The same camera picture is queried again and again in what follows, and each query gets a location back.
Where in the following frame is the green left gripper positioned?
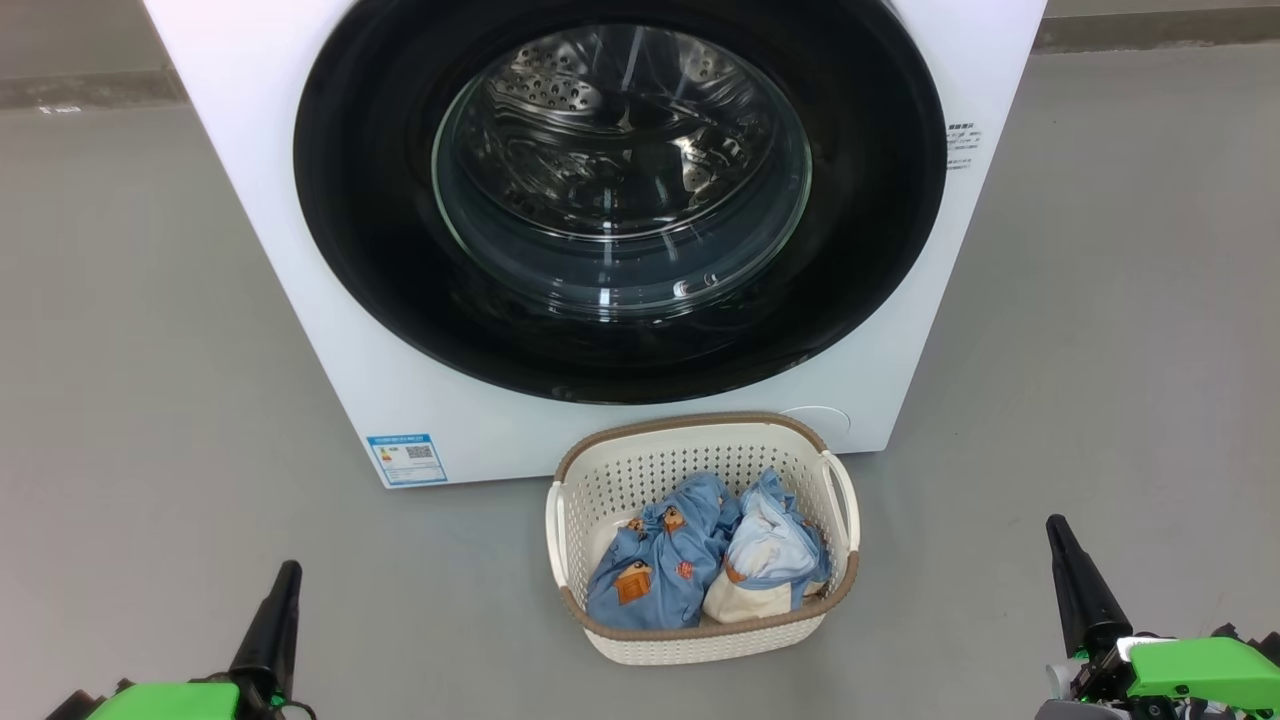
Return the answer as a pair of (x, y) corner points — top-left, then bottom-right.
(45, 560), (316, 720)

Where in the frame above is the round white filter cover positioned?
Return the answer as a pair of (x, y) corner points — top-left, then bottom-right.
(780, 405), (852, 441)

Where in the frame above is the blue energy label sticker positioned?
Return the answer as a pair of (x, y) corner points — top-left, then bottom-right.
(366, 433), (448, 487)

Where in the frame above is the black round glass washer door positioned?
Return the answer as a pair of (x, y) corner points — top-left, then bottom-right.
(293, 0), (948, 406)

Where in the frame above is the blue garment with orange patches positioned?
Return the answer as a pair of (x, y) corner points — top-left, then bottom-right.
(585, 472), (743, 631)

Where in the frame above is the cream perforated laundry basket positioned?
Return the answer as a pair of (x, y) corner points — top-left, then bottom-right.
(545, 411), (861, 667)

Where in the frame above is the light blue and cream garment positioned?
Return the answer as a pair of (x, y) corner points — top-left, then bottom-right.
(703, 468), (833, 624)

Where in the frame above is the white front-load washing machine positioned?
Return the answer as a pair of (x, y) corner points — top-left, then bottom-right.
(143, 0), (1048, 489)

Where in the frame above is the stainless steel washing machine drum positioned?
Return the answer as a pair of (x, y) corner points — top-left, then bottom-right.
(440, 25), (811, 311)

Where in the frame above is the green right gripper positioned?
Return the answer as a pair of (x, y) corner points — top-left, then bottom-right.
(1035, 515), (1280, 720)

